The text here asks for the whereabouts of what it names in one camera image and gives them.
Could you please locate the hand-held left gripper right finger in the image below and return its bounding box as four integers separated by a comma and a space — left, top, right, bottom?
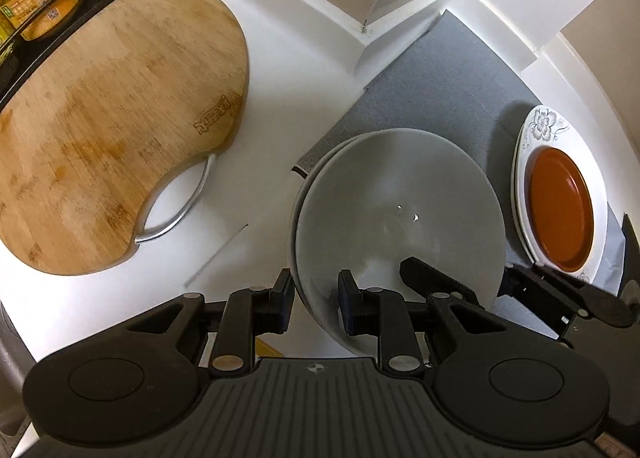
338, 269, 506, 374

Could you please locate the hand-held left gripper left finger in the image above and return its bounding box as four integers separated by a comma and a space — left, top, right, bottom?
125, 268, 296, 373

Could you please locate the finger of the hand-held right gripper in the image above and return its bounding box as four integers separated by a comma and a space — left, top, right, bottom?
500, 262, 596, 339
399, 257, 483, 311

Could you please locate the white bowl blue pattern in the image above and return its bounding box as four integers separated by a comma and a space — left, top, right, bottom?
295, 128, 506, 356

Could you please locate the brown round plate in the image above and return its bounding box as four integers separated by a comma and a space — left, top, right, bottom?
529, 147, 596, 273

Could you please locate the white square floral plate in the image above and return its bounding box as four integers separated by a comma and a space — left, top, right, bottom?
515, 105, 608, 284
510, 128, 541, 264

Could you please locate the small tan object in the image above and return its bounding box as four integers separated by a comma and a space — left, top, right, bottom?
255, 340, 286, 359

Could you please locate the grey mat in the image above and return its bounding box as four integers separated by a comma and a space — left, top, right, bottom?
297, 9, 626, 334

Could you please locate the wooden cutting board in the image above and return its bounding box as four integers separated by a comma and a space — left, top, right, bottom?
0, 0, 250, 276

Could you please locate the steel sink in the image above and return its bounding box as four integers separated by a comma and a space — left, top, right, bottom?
0, 298, 26, 439

